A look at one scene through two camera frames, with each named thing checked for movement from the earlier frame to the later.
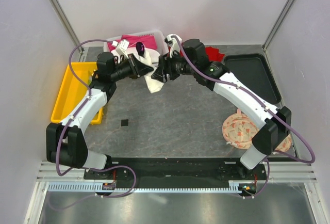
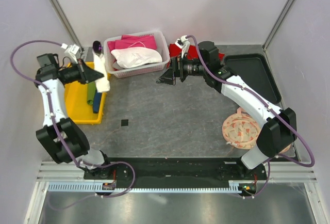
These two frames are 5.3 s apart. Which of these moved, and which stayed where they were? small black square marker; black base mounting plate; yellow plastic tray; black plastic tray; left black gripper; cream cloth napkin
Moved: cream cloth napkin; left black gripper
Stayed: yellow plastic tray; black plastic tray; small black square marker; black base mounting plate
